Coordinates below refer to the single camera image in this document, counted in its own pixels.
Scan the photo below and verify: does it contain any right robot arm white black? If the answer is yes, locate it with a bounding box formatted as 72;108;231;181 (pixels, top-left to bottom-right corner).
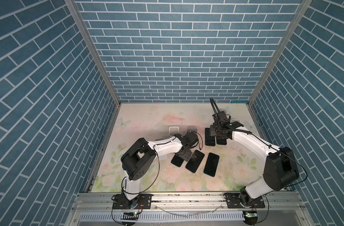
209;111;300;208

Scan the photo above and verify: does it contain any white slotted cable duct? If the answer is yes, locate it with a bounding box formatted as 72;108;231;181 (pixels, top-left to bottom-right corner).
79;211;245;223

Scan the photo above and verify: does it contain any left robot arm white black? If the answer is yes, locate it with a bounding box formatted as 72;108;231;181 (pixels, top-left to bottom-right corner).
121;131;203;201

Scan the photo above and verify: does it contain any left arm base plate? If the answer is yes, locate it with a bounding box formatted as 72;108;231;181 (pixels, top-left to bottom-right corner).
113;193;152;210

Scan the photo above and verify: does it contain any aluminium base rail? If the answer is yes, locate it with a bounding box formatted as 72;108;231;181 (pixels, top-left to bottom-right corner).
66;191;313;226

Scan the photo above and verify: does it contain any white stand back centre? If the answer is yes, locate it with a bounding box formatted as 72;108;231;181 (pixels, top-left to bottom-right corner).
169;126;180;137

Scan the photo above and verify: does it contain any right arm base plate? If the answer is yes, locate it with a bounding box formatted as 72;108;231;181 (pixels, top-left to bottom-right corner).
222;193;265;209

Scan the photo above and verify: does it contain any white stand left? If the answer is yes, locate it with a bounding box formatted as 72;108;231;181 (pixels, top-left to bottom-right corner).
154;137;165;142

